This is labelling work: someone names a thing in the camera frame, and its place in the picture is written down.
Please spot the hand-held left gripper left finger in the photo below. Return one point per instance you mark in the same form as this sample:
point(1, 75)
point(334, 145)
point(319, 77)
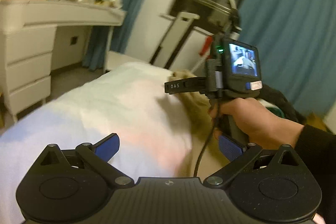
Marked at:
point(107, 145)

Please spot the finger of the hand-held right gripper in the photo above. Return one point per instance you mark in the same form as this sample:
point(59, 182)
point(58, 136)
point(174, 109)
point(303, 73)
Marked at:
point(183, 86)

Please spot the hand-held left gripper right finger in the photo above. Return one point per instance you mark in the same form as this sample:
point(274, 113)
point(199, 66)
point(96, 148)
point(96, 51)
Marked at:
point(231, 148)

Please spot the tan clothes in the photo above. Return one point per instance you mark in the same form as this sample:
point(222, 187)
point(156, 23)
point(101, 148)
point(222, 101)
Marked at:
point(197, 111)

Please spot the pile of mixed clothes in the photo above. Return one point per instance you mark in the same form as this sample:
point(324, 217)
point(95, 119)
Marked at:
point(283, 103)

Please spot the person's right hand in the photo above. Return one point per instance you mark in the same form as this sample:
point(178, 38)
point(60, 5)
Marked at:
point(257, 119)

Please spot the white pink bed blanket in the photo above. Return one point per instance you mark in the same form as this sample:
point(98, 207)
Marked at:
point(105, 108)

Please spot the wide blue curtain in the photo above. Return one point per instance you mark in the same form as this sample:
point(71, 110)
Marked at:
point(294, 43)

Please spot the narrow blue curtain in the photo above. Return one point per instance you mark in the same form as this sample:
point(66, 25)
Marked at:
point(131, 3)

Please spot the white dressing table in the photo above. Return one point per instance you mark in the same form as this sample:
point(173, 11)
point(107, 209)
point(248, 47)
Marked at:
point(29, 56)

